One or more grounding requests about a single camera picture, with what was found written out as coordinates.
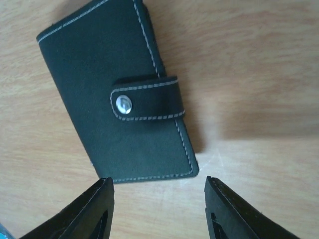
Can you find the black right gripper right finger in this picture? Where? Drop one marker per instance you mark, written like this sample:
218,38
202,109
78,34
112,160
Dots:
229,216

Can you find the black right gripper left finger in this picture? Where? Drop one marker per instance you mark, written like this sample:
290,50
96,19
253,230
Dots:
89,216

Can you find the black leather card holder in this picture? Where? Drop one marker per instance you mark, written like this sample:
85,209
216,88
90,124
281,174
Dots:
128,113

